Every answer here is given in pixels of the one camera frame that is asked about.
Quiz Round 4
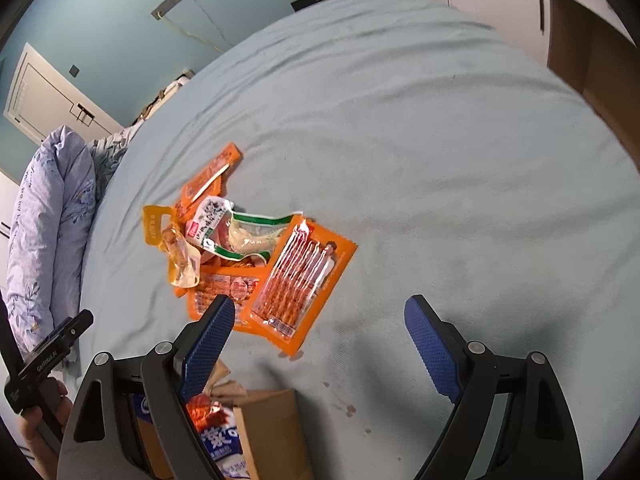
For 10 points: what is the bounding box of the white door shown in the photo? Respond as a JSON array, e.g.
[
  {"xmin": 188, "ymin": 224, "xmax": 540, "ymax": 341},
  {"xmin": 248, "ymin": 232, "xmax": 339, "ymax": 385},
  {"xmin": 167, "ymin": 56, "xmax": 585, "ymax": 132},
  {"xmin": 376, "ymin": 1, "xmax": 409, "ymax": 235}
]
[{"xmin": 4, "ymin": 42, "xmax": 125, "ymax": 146}]

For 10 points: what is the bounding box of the green-edged clear snack packet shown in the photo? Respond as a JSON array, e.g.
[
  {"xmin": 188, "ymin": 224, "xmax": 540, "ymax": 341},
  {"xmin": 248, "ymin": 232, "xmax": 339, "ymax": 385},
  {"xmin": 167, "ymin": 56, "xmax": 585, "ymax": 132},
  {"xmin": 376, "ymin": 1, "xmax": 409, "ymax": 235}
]
[{"xmin": 220, "ymin": 210, "xmax": 304, "ymax": 261}]

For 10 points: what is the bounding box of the person's left hand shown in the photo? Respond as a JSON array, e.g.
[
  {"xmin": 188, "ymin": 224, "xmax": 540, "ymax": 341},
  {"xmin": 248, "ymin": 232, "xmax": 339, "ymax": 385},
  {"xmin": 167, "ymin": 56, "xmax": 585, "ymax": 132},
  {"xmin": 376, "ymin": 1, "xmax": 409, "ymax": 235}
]
[{"xmin": 17, "ymin": 380, "xmax": 73, "ymax": 480}]

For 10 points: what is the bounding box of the white bedside stand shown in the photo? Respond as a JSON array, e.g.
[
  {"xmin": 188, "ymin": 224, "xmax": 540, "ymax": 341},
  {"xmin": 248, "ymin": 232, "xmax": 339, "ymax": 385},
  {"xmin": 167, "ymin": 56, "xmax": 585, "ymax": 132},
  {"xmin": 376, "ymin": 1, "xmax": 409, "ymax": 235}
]
[{"xmin": 132, "ymin": 67, "xmax": 196, "ymax": 126}]

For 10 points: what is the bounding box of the light blue bed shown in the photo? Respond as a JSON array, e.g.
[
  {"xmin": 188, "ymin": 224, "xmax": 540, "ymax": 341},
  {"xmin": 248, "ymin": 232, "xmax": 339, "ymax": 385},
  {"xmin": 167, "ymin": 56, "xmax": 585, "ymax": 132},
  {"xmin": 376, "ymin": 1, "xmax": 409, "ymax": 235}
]
[{"xmin": 80, "ymin": 0, "xmax": 640, "ymax": 480}]

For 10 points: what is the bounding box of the blue orange snack bag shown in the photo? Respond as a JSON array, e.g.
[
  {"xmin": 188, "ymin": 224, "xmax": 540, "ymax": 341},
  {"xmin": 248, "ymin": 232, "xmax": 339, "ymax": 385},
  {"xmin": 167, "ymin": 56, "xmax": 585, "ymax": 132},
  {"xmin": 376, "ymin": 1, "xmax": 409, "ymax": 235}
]
[{"xmin": 132, "ymin": 360, "xmax": 316, "ymax": 480}]

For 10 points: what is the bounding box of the yellow clear snack packet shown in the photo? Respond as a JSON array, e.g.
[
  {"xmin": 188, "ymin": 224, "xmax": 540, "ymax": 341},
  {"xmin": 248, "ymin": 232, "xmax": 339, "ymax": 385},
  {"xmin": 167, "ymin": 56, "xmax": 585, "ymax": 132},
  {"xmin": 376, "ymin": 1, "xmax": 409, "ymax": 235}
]
[{"xmin": 142, "ymin": 204, "xmax": 203, "ymax": 289}]

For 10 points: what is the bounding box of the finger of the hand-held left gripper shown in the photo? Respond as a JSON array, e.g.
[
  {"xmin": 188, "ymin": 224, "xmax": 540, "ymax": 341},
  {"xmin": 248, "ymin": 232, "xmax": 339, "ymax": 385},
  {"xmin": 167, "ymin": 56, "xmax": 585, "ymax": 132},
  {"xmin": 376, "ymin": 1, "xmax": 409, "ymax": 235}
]
[{"xmin": 59, "ymin": 309, "xmax": 95, "ymax": 349}]

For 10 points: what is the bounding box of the floral blue quilt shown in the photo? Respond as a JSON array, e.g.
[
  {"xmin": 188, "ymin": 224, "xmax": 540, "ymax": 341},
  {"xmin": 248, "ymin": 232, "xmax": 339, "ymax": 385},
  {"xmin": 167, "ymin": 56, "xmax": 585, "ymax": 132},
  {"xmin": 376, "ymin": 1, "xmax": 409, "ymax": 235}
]
[{"xmin": 5, "ymin": 125, "xmax": 146, "ymax": 376}]

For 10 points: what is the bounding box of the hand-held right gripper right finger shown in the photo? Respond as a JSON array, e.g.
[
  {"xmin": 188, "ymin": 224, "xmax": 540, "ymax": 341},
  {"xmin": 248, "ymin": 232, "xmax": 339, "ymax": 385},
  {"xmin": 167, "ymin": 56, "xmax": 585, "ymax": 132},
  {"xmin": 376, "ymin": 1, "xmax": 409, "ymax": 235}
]
[{"xmin": 404, "ymin": 294, "xmax": 585, "ymax": 480}]

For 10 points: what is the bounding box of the small red snack packet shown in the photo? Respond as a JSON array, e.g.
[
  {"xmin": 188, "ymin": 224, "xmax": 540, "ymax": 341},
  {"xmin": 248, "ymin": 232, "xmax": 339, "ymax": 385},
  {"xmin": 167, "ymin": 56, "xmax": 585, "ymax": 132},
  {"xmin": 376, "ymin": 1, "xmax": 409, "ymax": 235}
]
[{"xmin": 186, "ymin": 393, "xmax": 226, "ymax": 433}]

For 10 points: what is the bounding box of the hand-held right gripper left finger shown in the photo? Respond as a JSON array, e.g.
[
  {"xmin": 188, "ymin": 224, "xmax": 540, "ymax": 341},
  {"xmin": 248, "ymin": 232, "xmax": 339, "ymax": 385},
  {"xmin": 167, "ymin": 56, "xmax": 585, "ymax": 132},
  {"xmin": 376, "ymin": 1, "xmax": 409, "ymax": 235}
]
[{"xmin": 56, "ymin": 294, "xmax": 236, "ymax": 480}]

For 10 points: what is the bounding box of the white red-label snack packet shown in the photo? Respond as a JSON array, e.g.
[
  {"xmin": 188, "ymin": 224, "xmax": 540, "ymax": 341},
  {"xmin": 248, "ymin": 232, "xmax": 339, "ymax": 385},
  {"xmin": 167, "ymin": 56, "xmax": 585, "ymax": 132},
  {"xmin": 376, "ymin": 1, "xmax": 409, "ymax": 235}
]
[{"xmin": 184, "ymin": 196, "xmax": 236, "ymax": 252}]

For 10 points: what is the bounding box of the large orange sausage packet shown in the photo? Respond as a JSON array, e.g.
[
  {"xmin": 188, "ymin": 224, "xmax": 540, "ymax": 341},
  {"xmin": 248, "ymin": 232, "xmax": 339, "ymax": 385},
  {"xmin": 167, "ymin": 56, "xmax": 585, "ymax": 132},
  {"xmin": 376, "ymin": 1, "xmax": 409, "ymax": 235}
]
[{"xmin": 248, "ymin": 215, "xmax": 359, "ymax": 358}]

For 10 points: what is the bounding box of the narrow orange snack packet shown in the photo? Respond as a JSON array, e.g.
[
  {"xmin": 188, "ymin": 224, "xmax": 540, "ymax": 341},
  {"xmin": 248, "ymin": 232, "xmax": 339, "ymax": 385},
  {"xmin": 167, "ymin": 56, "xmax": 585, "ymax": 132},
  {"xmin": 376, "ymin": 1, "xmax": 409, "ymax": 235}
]
[{"xmin": 172, "ymin": 142, "xmax": 243, "ymax": 226}]

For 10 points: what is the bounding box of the blue white snack packet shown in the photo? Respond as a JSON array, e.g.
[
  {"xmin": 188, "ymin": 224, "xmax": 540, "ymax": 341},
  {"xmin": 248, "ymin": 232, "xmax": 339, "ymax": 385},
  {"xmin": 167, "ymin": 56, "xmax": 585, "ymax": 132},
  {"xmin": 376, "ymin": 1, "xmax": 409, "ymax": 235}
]
[{"xmin": 131, "ymin": 394, "xmax": 261, "ymax": 480}]

